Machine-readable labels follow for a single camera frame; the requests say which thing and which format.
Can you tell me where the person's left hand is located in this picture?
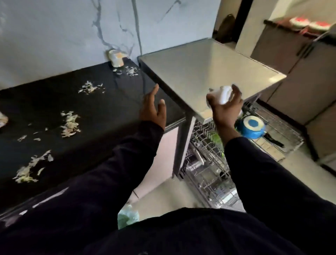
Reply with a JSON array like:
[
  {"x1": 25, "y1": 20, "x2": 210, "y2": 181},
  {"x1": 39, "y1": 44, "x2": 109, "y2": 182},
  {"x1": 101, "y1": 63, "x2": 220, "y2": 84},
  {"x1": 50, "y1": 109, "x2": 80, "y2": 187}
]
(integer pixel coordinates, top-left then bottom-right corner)
[{"x1": 139, "y1": 84, "x2": 167, "y2": 131}]

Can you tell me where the person's right hand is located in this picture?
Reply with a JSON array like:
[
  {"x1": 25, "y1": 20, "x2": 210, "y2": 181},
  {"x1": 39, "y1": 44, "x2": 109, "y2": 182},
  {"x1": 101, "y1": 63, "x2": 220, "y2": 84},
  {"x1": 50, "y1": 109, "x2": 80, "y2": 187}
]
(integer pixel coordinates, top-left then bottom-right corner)
[{"x1": 206, "y1": 84, "x2": 244, "y2": 130}]

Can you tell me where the green leaf plate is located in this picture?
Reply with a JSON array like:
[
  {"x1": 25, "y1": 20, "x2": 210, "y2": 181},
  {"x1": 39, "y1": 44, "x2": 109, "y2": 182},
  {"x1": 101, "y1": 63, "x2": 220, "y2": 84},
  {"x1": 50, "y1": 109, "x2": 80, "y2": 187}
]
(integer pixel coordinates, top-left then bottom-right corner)
[{"x1": 210, "y1": 131, "x2": 225, "y2": 157}]

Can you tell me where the blue saucepan with black handle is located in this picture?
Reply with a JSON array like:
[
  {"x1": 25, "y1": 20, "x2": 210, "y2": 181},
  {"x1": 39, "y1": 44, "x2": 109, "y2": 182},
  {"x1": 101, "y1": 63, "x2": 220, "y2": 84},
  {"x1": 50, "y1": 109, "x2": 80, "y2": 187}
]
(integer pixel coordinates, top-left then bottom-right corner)
[{"x1": 236, "y1": 115, "x2": 285, "y2": 147}]

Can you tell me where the cream round plate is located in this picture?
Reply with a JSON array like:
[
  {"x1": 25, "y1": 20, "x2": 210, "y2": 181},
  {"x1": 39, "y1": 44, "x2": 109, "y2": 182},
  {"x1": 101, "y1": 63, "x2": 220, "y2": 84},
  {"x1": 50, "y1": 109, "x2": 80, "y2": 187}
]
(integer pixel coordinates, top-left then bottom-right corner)
[{"x1": 193, "y1": 150, "x2": 205, "y2": 166}]

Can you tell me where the silver dishwasher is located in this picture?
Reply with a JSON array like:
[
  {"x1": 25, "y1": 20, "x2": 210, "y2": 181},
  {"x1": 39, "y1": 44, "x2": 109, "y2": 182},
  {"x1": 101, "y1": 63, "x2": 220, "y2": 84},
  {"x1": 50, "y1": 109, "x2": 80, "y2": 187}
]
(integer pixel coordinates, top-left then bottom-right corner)
[{"x1": 138, "y1": 38, "x2": 305, "y2": 211}]

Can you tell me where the wire dishwasher rack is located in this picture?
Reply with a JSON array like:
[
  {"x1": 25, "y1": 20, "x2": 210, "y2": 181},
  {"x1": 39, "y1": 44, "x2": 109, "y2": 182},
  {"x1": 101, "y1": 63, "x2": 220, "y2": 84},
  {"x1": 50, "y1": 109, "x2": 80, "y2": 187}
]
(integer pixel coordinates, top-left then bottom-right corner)
[
  {"x1": 191, "y1": 101, "x2": 305, "y2": 163},
  {"x1": 181, "y1": 142, "x2": 239, "y2": 211}
]

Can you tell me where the person's left forearm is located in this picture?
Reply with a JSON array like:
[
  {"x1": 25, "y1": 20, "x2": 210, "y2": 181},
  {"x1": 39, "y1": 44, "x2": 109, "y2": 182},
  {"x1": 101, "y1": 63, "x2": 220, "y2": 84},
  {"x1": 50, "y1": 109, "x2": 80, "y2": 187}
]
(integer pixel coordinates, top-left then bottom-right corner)
[{"x1": 0, "y1": 120, "x2": 165, "y2": 255}]

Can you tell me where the person's right forearm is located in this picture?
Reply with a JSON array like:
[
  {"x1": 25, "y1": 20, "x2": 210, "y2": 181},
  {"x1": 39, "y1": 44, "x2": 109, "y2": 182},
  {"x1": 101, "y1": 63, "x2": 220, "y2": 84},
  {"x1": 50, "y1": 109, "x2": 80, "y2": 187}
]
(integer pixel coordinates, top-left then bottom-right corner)
[{"x1": 223, "y1": 129, "x2": 336, "y2": 255}]

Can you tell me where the white base cabinet door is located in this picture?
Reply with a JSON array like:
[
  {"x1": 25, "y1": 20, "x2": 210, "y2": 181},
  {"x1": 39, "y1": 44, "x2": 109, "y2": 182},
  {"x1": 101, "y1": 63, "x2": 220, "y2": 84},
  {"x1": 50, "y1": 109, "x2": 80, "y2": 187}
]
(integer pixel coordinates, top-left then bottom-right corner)
[
  {"x1": 31, "y1": 187, "x2": 69, "y2": 208},
  {"x1": 128, "y1": 126, "x2": 184, "y2": 204}
]

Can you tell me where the dark bag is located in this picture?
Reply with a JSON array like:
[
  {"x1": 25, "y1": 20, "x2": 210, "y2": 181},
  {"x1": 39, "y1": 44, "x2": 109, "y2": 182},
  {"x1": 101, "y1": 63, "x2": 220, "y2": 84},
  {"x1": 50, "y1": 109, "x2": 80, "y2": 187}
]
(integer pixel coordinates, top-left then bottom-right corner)
[{"x1": 215, "y1": 13, "x2": 236, "y2": 44}]

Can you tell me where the teal waste bin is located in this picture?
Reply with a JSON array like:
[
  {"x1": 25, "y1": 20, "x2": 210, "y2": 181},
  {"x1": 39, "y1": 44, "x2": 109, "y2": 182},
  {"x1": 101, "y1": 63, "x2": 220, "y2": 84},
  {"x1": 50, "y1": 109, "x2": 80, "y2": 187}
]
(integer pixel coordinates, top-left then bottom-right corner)
[{"x1": 117, "y1": 204, "x2": 140, "y2": 230}]

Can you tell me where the white power cable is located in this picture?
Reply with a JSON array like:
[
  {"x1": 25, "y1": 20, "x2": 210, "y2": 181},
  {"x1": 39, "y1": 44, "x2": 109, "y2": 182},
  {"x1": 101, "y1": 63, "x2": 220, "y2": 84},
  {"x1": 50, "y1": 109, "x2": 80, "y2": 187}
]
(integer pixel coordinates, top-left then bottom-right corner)
[{"x1": 131, "y1": 0, "x2": 143, "y2": 56}]

